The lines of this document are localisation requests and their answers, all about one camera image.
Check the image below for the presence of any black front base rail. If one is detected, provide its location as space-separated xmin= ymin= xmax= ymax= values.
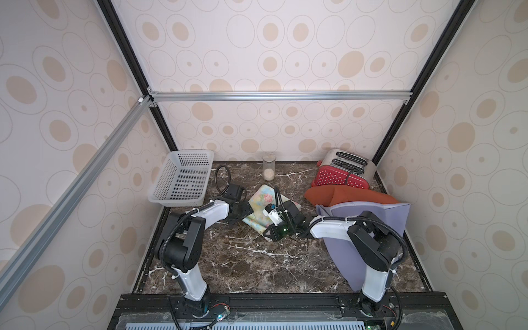
xmin=107 ymin=292 xmax=462 ymax=329

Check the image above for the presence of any black corner post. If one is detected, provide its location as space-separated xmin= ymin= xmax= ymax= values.
xmin=373 ymin=0 xmax=477 ymax=165
xmin=96 ymin=0 xmax=178 ymax=151

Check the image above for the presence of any black left corner post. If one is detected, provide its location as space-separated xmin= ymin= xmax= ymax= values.
xmin=96 ymin=0 xmax=178 ymax=151

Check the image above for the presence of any diagonal aluminium frame bar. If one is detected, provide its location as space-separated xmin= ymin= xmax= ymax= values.
xmin=1 ymin=96 xmax=152 ymax=309

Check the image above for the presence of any black right corner post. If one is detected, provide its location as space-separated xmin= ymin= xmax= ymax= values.
xmin=373 ymin=0 xmax=477 ymax=165

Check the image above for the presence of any red polka dot toaster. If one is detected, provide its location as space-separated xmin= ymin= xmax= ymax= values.
xmin=312 ymin=148 xmax=376 ymax=189

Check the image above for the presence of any floral pastel skirt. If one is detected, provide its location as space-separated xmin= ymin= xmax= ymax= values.
xmin=243 ymin=184 xmax=301 ymax=241

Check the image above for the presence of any rust orange skirt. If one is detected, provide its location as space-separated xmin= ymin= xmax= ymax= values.
xmin=304 ymin=185 xmax=399 ymax=207

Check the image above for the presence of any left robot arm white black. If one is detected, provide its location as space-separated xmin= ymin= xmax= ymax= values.
xmin=155 ymin=184 xmax=253 ymax=316

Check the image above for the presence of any lavender purple skirt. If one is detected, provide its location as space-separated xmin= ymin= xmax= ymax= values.
xmin=316 ymin=202 xmax=411 ymax=292

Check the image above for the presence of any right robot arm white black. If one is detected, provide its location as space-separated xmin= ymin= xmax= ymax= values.
xmin=262 ymin=201 xmax=410 ymax=316

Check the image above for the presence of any white plastic perforated basket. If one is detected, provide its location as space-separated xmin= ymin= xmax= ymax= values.
xmin=148 ymin=149 xmax=215 ymax=208

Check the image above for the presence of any glass jar with white powder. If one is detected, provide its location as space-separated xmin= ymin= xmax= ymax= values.
xmin=263 ymin=153 xmax=276 ymax=182

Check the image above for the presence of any horizontal aluminium frame bar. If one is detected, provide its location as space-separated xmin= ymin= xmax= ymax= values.
xmin=151 ymin=90 xmax=413 ymax=103

